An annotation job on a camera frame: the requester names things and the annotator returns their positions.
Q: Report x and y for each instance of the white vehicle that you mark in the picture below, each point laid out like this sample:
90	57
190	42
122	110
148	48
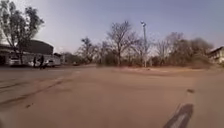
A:
14	61

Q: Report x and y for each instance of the white car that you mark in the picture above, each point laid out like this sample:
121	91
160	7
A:
50	62

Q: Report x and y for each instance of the building with dark curved roof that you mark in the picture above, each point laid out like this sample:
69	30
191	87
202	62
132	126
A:
36	49

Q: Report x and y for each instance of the person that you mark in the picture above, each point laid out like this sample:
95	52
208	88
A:
34	61
41	61

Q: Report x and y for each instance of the building with pale wall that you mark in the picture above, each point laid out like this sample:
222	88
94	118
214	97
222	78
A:
217	55

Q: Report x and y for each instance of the tall leafy tree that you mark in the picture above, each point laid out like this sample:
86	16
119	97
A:
16	26

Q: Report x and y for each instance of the tall light pole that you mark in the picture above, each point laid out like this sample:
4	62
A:
144	43

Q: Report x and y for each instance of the row of bare trees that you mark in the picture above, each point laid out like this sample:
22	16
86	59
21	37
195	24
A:
146	50

